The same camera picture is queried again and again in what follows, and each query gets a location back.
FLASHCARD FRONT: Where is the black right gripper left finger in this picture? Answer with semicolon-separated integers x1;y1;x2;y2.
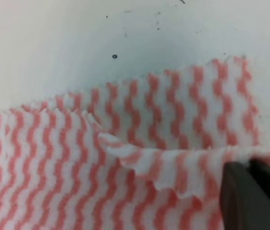
219;162;270;230

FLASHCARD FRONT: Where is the pink white wavy striped towel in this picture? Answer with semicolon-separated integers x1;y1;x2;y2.
0;57;270;230

